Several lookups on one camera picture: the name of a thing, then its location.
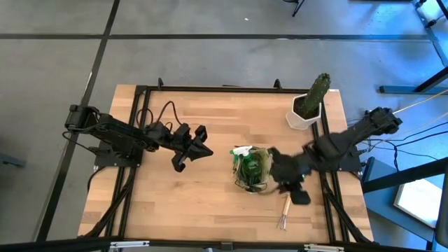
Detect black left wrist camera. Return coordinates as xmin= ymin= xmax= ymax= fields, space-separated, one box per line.
xmin=174 ymin=122 xmax=193 ymax=143

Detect dark desk with black bar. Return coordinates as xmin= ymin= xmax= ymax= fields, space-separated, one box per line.
xmin=360 ymin=155 xmax=448 ymax=252

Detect grey floor stand foot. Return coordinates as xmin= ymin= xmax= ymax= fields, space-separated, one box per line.
xmin=0 ymin=150 xmax=28 ymax=169

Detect silver frame bracket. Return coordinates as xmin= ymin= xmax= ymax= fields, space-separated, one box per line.
xmin=109 ymin=240 xmax=151 ymax=249
xmin=302 ymin=244 xmax=346 ymax=252

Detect small hand rake wooden handle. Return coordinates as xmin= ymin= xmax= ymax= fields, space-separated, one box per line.
xmin=276 ymin=192 xmax=293 ymax=231

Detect cream gardening bag green trim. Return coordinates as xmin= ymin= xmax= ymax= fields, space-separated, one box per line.
xmin=230 ymin=146 xmax=277 ymax=195

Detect tan floor cable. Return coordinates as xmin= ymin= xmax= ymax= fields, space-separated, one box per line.
xmin=393 ymin=87 xmax=448 ymax=116

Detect white flat panel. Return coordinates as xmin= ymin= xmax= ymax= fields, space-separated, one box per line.
xmin=393 ymin=177 xmax=445 ymax=229

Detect black stand leg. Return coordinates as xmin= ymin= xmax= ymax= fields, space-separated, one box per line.
xmin=282 ymin=0 xmax=306 ymax=18

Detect blue and black desk foot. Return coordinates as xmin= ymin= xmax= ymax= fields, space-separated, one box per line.
xmin=379 ymin=65 xmax=448 ymax=95

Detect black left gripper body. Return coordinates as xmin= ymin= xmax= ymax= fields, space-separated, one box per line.
xmin=170 ymin=124 xmax=209 ymax=173

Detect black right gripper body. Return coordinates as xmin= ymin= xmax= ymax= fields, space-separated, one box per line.
xmin=268 ymin=146 xmax=312 ymax=207

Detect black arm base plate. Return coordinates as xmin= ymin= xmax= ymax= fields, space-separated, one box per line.
xmin=93 ymin=139 xmax=144 ymax=168
xmin=313 ymin=145 xmax=363 ymax=173

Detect black floor cables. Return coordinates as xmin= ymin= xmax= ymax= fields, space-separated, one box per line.
xmin=346 ymin=117 xmax=448 ymax=172

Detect black aluminium table frame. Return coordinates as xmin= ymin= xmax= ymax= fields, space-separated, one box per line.
xmin=0 ymin=77 xmax=435 ymax=252

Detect green plastic spray bottle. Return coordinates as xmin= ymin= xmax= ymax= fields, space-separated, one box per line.
xmin=229 ymin=144 xmax=267 ymax=180

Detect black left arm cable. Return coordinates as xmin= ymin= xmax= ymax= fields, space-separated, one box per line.
xmin=135 ymin=100 xmax=183 ymax=131

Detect grey metal desk leg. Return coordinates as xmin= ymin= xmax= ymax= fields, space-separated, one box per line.
xmin=412 ymin=0 xmax=448 ymax=67

